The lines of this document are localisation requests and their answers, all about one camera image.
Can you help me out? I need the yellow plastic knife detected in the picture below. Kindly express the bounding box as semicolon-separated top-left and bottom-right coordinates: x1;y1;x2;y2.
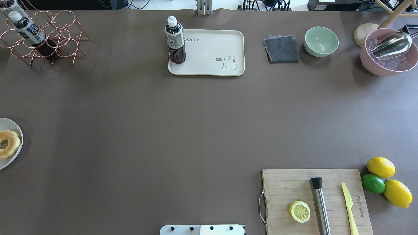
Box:
341;182;359;235

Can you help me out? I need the glazed ring donut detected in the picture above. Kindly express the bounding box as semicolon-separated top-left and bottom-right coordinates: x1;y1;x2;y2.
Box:
0;130;21;160

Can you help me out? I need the upper whole lemon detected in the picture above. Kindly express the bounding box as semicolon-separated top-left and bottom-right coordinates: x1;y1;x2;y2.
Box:
367;157;396;178

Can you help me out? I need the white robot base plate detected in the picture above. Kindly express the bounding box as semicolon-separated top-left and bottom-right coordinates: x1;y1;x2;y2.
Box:
159;224;246;235

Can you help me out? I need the mint green bowl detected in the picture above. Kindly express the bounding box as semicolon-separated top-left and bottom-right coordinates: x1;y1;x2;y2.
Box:
304;26;339;57

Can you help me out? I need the steel ice scoop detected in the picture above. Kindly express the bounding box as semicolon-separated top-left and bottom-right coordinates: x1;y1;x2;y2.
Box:
371;32;412;60

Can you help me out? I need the whole lemon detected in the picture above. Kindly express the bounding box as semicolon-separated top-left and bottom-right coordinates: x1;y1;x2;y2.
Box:
367;157;396;178
383;180;413;208

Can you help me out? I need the grey folded cloth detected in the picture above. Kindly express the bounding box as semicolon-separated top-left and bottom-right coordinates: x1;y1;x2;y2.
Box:
263;35;300;63

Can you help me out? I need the cream rabbit tray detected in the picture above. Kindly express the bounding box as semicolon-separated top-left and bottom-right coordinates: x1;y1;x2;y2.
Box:
168;29;245;76

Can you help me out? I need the copper wire bottle rack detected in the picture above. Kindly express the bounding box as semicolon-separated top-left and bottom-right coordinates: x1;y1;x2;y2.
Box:
1;0;89;65

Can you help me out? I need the dark bottle in rack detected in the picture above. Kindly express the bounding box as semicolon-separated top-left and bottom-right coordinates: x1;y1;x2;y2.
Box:
9;11;59;61

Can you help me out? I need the wooden cutting board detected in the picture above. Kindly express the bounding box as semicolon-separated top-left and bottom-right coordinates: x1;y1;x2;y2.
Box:
262;169;373;235

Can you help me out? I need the wooden mug tree stand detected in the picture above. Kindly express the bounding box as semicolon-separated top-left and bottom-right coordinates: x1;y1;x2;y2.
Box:
375;0;418;29

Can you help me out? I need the pink ice bowl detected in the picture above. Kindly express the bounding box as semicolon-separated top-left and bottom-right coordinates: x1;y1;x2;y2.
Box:
360;28;418;76

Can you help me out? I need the half lemon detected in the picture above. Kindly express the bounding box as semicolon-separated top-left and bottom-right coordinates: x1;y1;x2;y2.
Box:
289;200;311;223

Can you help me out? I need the white plate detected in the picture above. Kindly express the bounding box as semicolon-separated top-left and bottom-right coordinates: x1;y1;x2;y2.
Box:
0;118;23;170

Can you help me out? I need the dark drink bottle on tray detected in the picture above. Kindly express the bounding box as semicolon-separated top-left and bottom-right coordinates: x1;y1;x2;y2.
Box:
164;15;186;64

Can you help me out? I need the round wooden coaster base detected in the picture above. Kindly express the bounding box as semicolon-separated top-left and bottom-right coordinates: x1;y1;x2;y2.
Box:
354;23;379;47

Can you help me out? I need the lower whole lemon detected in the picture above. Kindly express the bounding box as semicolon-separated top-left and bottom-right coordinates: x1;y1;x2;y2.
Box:
383;180;413;208

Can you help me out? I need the steel muddler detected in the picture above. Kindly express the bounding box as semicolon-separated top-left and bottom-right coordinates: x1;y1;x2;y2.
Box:
311;177;331;235

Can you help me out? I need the green lime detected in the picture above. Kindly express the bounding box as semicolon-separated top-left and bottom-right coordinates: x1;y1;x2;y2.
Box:
362;174;386;194

